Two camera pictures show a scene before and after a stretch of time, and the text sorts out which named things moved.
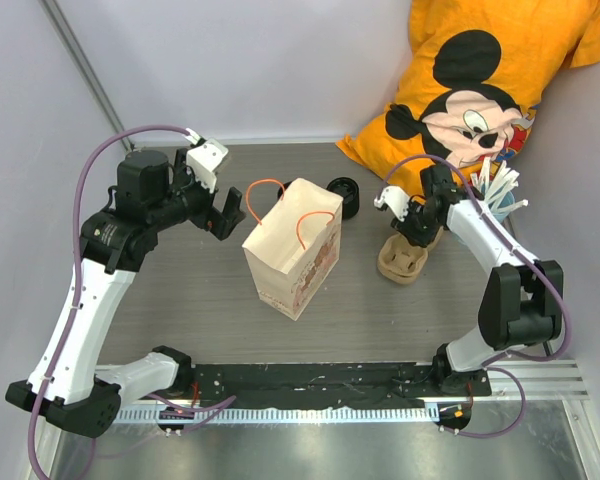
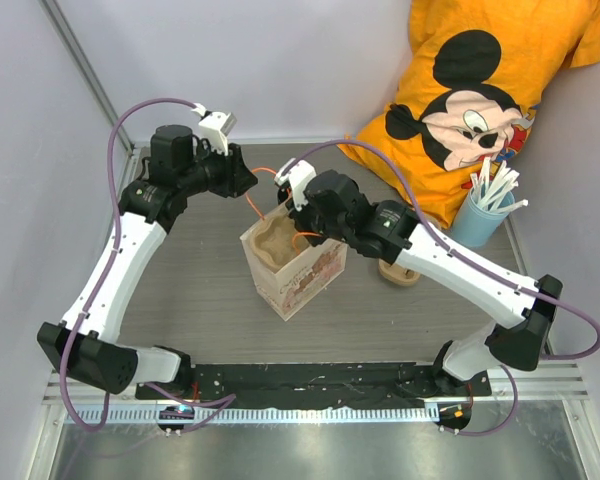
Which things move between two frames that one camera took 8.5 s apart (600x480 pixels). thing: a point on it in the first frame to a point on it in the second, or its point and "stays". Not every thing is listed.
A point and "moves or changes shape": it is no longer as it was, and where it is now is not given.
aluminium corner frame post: (58, 21) stays
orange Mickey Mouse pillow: (480, 70) stays
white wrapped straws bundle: (495, 183) stays
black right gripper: (405, 228) to (299, 217)
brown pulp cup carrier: (401, 261) moves or changes shape
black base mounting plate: (310, 385) stays
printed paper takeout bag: (295, 250) moves or changes shape
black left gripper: (219, 223) to (237, 178)
